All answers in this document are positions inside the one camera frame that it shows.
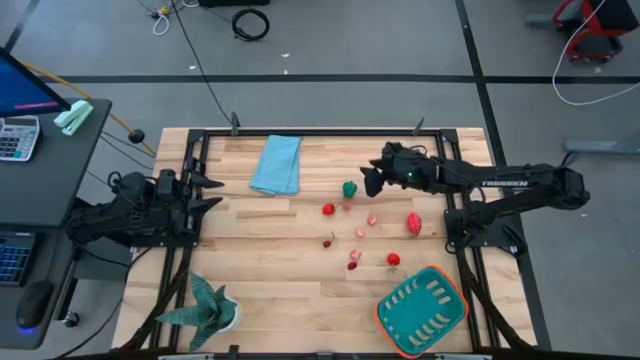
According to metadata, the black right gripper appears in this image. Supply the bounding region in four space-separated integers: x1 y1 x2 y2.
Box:
359 141 444 199

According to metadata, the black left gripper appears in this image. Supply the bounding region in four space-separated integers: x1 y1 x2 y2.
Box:
154 168 226 236

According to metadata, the light blue folded cloth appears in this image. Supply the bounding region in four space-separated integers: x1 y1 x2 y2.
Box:
248 134 304 197

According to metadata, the green plant in white pot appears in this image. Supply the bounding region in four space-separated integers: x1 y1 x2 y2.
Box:
155 271 244 353

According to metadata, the teal basket with orange rim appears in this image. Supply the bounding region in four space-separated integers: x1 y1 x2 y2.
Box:
374 264 470 360

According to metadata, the black desk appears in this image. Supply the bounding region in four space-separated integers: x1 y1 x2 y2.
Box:
0 98 114 351

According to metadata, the mint green stapler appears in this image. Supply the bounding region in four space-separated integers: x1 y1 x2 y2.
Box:
53 99 95 137

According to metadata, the black floor box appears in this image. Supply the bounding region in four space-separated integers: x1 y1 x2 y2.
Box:
198 0 271 8

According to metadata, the grey desk calculator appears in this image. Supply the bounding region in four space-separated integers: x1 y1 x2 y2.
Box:
0 115 41 163

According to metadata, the black computer keyboard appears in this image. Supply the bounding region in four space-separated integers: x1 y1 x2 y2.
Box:
0 231 37 288

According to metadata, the black computer mouse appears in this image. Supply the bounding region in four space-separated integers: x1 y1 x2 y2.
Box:
15 280 55 331

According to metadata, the computer monitor with blue screen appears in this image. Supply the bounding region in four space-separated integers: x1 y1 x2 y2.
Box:
0 46 72 119

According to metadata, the grey table foot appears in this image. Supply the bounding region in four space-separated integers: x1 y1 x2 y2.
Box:
524 13 557 28
562 130 640 156

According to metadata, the red and black cart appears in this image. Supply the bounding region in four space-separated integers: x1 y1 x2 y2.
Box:
552 0 640 64

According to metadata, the black aluminium table frame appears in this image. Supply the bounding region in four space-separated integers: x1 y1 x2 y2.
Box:
112 115 551 360

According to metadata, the thin black desk cable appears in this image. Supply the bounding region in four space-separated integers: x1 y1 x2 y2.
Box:
99 130 157 162

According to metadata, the long black floor cable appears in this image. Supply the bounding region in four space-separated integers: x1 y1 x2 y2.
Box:
169 0 236 126

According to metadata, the short white cable loop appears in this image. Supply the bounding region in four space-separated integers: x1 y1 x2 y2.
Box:
151 10 172 37

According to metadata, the coiled black cable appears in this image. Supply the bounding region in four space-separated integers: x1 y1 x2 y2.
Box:
231 8 271 42

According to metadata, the yellow floor cable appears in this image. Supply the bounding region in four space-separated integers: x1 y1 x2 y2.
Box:
17 59 157 156

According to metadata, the long white floor cable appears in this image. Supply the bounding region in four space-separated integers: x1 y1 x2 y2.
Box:
551 0 640 107

